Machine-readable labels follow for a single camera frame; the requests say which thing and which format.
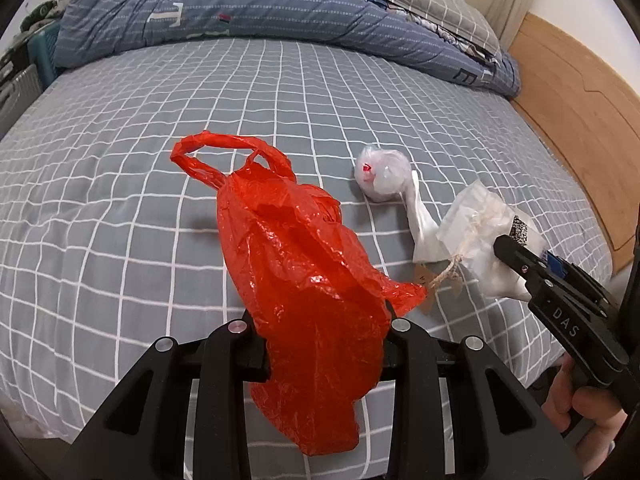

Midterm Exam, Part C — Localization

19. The grey checked bed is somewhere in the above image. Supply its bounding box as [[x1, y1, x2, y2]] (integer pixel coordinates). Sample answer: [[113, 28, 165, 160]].
[[0, 37, 616, 441]]

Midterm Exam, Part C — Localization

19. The grey checked pillow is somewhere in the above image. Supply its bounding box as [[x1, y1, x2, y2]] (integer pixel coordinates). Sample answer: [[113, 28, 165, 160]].
[[357, 0, 501, 58]]

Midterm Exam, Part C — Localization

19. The blue striped quilt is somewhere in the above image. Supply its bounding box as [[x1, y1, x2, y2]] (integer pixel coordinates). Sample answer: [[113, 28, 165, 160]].
[[52, 0, 522, 99]]

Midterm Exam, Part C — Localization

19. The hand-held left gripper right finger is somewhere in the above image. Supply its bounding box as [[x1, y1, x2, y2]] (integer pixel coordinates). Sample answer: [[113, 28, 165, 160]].
[[382, 305, 586, 480]]

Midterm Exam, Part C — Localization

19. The crumpled clear plastic bag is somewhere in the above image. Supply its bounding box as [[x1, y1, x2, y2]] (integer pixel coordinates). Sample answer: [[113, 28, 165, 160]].
[[354, 144, 411, 203]]

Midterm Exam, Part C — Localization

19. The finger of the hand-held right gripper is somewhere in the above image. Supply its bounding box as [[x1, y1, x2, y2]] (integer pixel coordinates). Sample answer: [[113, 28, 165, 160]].
[[492, 234, 630, 390], [545, 253, 622, 342]]

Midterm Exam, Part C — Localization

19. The grey suitcase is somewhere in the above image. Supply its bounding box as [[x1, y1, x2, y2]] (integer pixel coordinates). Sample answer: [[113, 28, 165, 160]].
[[0, 62, 44, 136]]

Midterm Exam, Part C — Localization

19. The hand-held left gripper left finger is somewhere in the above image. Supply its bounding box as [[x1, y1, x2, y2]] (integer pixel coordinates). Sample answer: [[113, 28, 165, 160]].
[[65, 309, 272, 480]]

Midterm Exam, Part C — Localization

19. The blue plastic box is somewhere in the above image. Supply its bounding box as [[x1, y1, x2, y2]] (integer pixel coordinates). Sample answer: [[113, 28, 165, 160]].
[[30, 27, 62, 86]]

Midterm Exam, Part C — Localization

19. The white translucent pouch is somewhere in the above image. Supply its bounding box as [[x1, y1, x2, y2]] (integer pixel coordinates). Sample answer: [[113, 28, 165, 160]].
[[437, 180, 548, 301]]

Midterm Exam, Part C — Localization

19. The white crumpled plastic bag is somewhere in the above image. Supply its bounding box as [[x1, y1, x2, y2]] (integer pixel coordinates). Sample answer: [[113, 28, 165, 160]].
[[400, 170, 451, 264]]

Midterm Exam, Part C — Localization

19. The jute string with paper tags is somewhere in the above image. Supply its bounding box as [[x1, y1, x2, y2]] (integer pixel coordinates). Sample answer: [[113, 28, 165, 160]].
[[415, 245, 468, 316]]

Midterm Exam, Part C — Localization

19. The person's right hand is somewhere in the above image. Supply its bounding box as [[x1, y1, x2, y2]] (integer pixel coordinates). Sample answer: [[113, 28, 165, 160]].
[[542, 355, 631, 472]]

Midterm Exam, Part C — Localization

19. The red plastic bag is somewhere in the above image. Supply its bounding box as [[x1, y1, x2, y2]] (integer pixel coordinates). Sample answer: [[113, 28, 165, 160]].
[[170, 131, 431, 457]]

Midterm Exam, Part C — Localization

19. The wooden headboard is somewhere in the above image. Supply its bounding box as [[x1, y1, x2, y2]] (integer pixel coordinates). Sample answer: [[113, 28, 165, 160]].
[[507, 12, 640, 273]]

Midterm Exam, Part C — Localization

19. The dark clutter pile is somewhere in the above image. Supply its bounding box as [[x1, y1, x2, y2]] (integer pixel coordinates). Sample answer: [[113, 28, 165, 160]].
[[20, 0, 64, 32]]

